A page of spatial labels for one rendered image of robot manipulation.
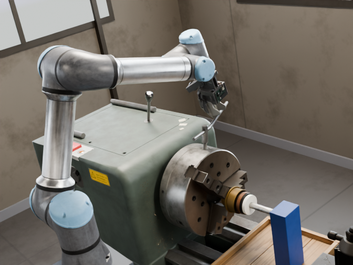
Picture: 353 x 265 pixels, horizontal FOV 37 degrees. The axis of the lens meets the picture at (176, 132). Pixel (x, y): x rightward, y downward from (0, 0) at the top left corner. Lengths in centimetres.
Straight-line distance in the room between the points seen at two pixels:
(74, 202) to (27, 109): 276
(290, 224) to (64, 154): 73
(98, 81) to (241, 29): 305
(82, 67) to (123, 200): 58
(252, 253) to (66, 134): 78
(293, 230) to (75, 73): 83
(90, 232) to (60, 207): 11
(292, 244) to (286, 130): 274
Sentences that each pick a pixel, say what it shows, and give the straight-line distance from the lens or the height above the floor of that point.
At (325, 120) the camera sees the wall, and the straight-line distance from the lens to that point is 416.
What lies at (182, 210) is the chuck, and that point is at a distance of 182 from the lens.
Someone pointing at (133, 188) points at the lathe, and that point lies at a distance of 184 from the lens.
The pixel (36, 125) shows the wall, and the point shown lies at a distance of 433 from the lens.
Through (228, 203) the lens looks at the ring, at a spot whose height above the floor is 109.
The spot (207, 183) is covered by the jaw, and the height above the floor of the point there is 117.
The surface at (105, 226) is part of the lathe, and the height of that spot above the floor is 98.
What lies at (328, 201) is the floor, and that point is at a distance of 382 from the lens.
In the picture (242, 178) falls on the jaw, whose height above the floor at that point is 109.
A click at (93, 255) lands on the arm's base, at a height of 117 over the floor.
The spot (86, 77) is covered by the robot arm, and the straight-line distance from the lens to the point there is 146.
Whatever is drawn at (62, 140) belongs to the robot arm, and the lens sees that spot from 160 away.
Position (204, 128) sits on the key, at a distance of 185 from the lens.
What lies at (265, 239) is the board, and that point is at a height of 89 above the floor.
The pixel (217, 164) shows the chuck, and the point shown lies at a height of 118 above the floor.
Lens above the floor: 206
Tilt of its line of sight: 24 degrees down
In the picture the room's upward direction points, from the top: 11 degrees counter-clockwise
